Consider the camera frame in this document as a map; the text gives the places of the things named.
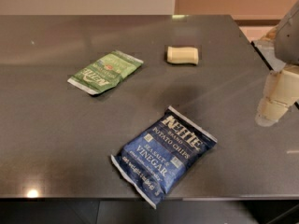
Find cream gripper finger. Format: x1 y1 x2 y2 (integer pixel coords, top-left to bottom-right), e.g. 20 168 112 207
255 64 299 127

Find blue Kettle chip bag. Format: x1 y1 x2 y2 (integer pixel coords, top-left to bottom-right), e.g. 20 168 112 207
111 106 217 207

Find green jalapeno chip bag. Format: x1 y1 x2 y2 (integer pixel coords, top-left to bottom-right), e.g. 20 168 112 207
67 50 143 95

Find cream sponge block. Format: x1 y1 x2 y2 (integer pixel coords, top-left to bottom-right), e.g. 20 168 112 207
167 47 199 65

